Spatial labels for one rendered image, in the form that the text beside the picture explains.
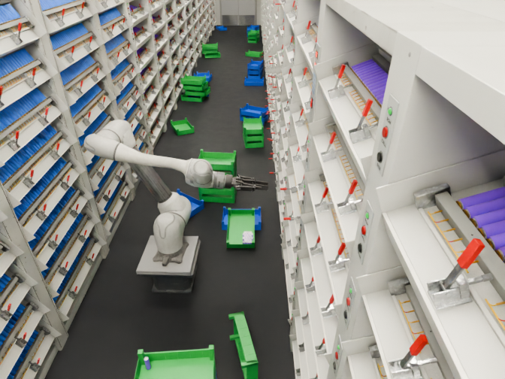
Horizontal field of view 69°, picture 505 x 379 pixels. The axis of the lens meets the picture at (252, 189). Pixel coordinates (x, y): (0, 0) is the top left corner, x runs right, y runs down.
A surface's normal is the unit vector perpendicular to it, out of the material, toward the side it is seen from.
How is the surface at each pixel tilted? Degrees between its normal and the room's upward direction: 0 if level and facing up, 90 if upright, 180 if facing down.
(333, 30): 90
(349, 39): 90
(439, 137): 90
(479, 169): 90
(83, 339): 0
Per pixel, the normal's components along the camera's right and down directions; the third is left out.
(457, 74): -1.00, 0.00
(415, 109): 0.00, 0.55
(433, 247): -0.36, -0.78
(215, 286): 0.00, -0.83
